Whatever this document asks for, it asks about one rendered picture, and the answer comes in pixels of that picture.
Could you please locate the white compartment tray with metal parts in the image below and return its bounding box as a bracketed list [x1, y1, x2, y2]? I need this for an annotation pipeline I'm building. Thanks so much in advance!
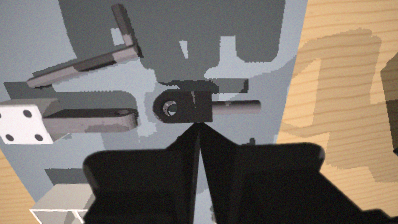
[29, 184, 96, 224]

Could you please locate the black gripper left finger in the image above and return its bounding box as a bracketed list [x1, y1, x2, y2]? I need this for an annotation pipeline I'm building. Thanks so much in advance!
[83, 123, 200, 224]

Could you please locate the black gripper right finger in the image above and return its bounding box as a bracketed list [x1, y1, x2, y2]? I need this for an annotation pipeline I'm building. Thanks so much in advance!
[199, 123, 325, 224]

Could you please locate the grey l-shaped bar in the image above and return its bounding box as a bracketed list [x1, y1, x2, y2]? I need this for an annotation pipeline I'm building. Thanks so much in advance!
[27, 4, 142, 89]

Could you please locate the grey flat slab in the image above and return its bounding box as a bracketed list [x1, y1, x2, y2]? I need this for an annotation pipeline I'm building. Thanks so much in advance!
[0, 0, 308, 203]

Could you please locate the dark grey u-shaped fork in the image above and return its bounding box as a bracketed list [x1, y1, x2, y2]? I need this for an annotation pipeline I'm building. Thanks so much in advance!
[153, 91, 261, 124]

